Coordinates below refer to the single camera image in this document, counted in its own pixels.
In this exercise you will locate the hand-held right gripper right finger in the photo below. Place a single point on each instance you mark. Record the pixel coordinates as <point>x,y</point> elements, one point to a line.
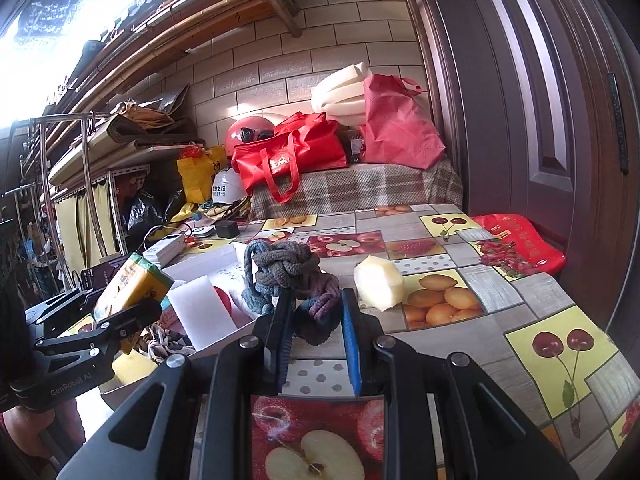
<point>352,350</point>

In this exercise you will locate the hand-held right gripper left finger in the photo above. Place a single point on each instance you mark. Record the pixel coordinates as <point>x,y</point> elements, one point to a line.
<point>280,340</point>

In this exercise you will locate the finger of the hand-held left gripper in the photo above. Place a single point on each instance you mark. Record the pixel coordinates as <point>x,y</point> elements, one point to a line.
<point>135,315</point>
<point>60,307</point>

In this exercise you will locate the yellow green carton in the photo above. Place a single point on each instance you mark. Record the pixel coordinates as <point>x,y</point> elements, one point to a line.
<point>130,285</point>

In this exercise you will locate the black and white scrunchie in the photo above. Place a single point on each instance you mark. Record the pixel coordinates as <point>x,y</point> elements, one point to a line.
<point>167,342</point>

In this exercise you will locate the white cardboard box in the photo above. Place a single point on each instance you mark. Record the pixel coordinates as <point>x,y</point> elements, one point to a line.
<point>220,265</point>

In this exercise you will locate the person's left hand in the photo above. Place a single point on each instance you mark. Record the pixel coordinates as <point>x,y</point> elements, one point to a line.
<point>50,427</point>

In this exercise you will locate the yellow sponge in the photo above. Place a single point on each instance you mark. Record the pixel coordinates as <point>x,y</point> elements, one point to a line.
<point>132,370</point>

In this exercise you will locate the white foam block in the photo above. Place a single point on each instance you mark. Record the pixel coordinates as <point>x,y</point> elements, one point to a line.
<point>200,310</point>

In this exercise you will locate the red plush apple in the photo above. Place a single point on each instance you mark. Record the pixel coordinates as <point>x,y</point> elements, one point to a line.
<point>224,305</point>

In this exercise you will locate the white charger box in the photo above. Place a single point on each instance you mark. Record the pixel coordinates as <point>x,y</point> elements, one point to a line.
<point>165,250</point>

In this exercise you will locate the pale yellow foam piece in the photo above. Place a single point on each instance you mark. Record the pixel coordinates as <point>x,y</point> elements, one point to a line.
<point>377,282</point>

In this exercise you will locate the yellow curtain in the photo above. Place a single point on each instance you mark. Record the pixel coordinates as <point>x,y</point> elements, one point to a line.
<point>70,230</point>

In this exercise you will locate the fruit print tablecloth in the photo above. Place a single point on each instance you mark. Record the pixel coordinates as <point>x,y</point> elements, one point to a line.
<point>450,350</point>

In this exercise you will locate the black plastic bag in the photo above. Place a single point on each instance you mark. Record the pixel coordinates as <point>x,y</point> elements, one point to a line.
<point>145,210</point>

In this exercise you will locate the white round pad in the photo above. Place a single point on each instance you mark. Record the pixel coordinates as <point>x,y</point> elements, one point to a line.
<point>204,232</point>

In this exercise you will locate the black power adapter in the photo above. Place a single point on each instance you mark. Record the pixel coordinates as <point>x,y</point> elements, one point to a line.
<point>227,229</point>

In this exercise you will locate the metal shelf rack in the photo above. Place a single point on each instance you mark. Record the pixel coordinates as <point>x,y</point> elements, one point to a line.
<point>87,185</point>

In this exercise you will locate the yellow bag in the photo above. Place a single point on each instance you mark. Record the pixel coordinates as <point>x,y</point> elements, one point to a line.
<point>195,175</point>

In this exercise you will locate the white helmet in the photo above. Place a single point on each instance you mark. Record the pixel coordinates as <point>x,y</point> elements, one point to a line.
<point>225,185</point>

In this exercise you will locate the plaid bench cover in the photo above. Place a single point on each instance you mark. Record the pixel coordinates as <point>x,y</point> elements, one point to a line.
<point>360,185</point>

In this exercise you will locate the glossy red shopping bag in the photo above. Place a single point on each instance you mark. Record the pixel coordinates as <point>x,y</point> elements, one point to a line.
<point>290,152</point>

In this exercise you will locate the red printed bag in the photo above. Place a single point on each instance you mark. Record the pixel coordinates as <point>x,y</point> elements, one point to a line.
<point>525,245</point>

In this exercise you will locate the red helmet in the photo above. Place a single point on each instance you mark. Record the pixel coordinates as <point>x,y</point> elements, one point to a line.
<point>235,135</point>

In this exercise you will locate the pink-red non-woven bag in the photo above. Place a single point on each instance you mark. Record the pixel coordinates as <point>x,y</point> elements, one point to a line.
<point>400,125</point>

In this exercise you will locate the white foam roll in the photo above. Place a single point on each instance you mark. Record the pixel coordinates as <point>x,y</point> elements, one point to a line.
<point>340,92</point>

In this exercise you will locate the bundle of bamboo poles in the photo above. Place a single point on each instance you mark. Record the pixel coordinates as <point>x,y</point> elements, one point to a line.
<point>200,15</point>

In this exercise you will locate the brown wooden door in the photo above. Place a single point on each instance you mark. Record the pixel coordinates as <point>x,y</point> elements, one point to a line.
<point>525,85</point>

